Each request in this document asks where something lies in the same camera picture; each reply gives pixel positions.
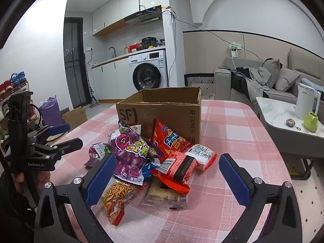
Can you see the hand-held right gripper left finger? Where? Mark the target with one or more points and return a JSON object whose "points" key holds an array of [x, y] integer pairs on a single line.
{"points": [[101, 179]]}

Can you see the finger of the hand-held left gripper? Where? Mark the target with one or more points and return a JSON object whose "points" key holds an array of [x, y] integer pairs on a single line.
{"points": [[59, 129], [68, 145]]}

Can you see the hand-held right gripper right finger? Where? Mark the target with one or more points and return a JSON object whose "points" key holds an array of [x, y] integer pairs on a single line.
{"points": [[235, 179]]}

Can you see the spicy stick snack packet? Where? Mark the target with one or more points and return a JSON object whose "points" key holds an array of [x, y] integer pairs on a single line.
{"points": [[116, 195]]}

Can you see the small white red packet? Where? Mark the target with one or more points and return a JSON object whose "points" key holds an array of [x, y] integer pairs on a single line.
{"points": [[202, 154]]}

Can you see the clear cake packet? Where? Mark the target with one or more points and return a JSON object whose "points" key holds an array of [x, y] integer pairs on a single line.
{"points": [[162, 193]]}

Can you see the brown cardboard box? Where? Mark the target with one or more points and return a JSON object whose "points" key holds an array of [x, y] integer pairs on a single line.
{"points": [[167, 114]]}

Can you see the person's left hand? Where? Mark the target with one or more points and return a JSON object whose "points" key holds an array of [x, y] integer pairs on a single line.
{"points": [[18, 182]]}

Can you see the cardboard box with print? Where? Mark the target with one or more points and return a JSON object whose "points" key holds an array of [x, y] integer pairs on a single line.
{"points": [[76, 118]]}

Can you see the purple bag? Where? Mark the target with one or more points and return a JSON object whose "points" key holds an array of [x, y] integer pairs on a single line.
{"points": [[49, 110]]}

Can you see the small purple green packet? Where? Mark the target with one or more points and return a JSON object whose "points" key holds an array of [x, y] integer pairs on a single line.
{"points": [[97, 153]]}

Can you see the purple grape candy packet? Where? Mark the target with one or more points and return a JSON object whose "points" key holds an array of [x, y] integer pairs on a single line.
{"points": [[129, 154]]}

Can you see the floor mop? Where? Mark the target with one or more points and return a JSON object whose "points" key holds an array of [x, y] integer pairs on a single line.
{"points": [[94, 103]]}

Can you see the small blue packet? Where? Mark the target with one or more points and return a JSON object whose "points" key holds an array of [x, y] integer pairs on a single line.
{"points": [[148, 169]]}

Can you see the pink plaid tablecloth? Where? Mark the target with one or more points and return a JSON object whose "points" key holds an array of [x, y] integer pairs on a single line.
{"points": [[222, 131]]}

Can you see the shoe rack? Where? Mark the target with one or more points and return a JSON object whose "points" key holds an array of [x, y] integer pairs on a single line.
{"points": [[5, 106]]}

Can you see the red chocolate snack packet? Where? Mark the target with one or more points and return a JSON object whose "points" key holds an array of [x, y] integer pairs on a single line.
{"points": [[177, 169]]}

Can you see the blue shoes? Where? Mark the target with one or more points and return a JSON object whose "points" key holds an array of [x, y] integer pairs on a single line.
{"points": [[17, 78]]}

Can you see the dark glass door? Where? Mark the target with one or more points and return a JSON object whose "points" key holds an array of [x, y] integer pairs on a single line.
{"points": [[73, 63]]}

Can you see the red shoes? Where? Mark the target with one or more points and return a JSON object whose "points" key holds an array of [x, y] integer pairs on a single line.
{"points": [[5, 87]]}

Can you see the white lower cabinets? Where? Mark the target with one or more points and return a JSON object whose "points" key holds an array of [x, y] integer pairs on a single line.
{"points": [[111, 81]]}

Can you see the white cabinets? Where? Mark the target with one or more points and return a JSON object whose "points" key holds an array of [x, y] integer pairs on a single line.
{"points": [[111, 12], [111, 81]]}

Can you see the red chips packet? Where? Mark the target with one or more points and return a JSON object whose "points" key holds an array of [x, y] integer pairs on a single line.
{"points": [[168, 139]]}

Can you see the metal tea strainer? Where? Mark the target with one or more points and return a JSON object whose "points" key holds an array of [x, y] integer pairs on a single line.
{"points": [[289, 122]]}

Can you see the marble coffee table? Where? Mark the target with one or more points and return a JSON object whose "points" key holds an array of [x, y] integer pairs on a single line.
{"points": [[276, 111]]}

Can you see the green cup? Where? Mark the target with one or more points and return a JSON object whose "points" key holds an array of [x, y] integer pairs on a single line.
{"points": [[310, 121]]}

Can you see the metal faucet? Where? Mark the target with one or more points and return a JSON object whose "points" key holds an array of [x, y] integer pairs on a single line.
{"points": [[113, 48]]}

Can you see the pile of dark grey clothes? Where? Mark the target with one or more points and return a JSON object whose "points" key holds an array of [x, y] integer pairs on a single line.
{"points": [[249, 83]]}

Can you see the grey sofa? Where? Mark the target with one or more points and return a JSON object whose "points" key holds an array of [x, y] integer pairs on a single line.
{"points": [[222, 81]]}

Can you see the white washing machine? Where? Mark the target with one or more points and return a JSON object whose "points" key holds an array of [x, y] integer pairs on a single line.
{"points": [[148, 76]]}

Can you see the yellow bottle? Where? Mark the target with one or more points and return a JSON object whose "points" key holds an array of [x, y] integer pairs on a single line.
{"points": [[125, 49]]}

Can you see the white electric kettle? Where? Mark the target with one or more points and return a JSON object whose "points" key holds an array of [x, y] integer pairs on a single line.
{"points": [[305, 101]]}

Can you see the red box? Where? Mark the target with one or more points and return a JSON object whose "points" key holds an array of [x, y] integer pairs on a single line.
{"points": [[134, 48]]}

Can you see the grey pillow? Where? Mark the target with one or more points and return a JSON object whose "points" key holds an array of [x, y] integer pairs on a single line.
{"points": [[273, 70], [287, 79]]}

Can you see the light blue blanket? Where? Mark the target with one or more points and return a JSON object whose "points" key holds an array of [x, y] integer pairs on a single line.
{"points": [[312, 83]]}

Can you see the black pressure cooker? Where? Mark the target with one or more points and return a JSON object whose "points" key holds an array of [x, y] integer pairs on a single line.
{"points": [[149, 42]]}

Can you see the white upper cabinets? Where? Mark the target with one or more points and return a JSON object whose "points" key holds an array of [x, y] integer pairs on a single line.
{"points": [[111, 12]]}

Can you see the range hood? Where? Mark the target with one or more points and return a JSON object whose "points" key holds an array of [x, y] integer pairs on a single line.
{"points": [[144, 16]]}

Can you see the wall socket with green charger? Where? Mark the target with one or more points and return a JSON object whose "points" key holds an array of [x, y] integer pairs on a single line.
{"points": [[234, 48]]}

